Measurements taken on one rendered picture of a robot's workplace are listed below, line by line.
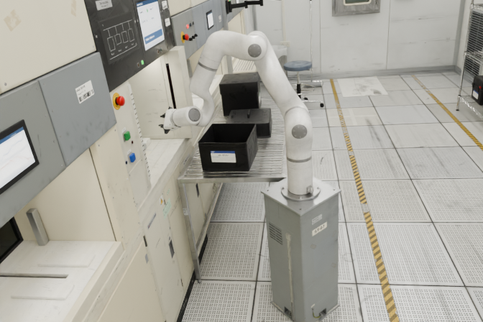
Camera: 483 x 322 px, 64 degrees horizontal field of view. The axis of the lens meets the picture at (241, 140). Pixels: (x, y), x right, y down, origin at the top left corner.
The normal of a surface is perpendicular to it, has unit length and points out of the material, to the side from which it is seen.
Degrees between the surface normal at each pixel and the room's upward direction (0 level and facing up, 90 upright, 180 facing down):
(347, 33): 90
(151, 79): 90
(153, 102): 90
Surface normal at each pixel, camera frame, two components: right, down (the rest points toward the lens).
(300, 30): -0.14, 0.42
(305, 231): 0.60, 0.28
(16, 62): 0.99, -0.04
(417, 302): -0.10, -0.91
